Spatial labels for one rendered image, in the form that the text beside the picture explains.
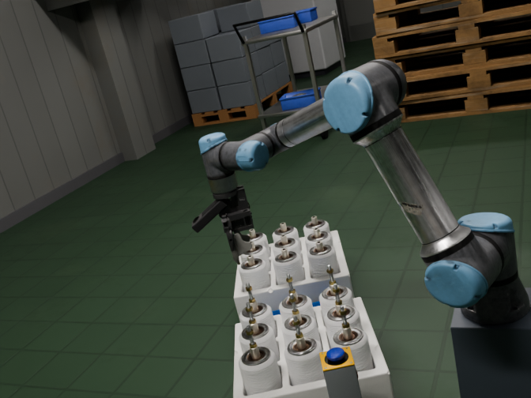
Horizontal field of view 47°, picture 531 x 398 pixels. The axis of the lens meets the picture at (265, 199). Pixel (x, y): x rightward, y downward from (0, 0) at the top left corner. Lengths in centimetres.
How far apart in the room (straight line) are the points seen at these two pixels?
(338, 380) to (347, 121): 56
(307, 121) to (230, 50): 423
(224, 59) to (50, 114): 175
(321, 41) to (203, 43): 193
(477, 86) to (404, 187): 312
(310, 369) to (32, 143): 343
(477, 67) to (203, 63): 261
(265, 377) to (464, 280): 57
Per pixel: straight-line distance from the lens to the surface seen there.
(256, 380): 157
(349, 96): 123
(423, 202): 127
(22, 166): 457
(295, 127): 154
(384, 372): 157
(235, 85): 576
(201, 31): 581
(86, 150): 505
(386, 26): 440
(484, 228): 138
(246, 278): 206
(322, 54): 732
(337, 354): 138
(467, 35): 431
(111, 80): 521
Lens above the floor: 110
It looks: 19 degrees down
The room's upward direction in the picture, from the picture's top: 13 degrees counter-clockwise
